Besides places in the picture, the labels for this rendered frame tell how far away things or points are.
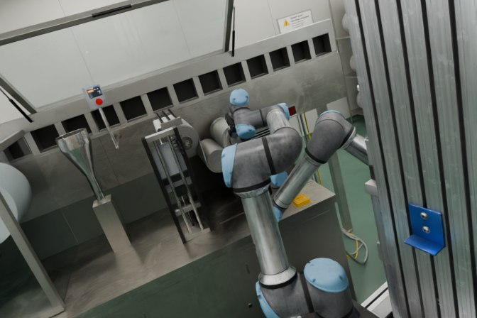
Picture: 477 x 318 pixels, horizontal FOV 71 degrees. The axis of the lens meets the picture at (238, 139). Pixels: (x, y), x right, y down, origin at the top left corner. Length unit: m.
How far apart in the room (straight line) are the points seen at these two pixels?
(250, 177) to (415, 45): 0.51
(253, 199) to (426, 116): 0.49
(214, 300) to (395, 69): 1.32
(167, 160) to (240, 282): 0.67
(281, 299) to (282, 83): 1.39
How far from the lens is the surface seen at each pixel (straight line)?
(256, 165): 0.92
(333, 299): 1.07
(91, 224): 2.11
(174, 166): 1.55
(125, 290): 1.58
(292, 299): 1.06
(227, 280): 1.67
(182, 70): 1.92
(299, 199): 1.65
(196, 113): 1.95
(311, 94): 2.22
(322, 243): 1.80
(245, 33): 4.50
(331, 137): 1.24
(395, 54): 0.74
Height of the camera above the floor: 1.75
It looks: 17 degrees down
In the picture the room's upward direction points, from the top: 17 degrees counter-clockwise
